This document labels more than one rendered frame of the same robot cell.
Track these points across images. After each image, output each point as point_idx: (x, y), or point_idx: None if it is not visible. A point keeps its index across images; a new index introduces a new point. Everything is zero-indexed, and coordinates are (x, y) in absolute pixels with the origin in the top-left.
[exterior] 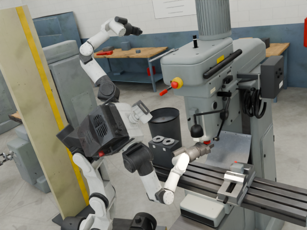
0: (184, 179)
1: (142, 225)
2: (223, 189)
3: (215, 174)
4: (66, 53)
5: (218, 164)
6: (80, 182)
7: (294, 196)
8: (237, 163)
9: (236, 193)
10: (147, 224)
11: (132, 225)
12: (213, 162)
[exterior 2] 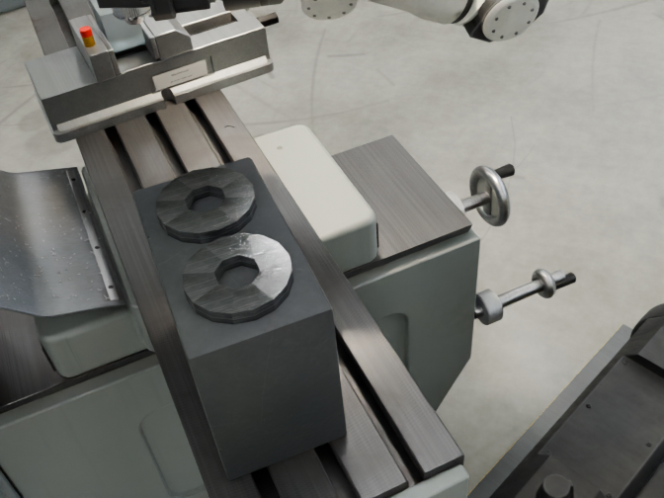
0: (285, 200)
1: (539, 462)
2: (235, 27)
3: (145, 159)
4: None
5: (44, 259)
6: None
7: (81, 5)
8: (99, 8)
9: (218, 3)
10: (508, 478)
11: (593, 487)
12: (41, 281)
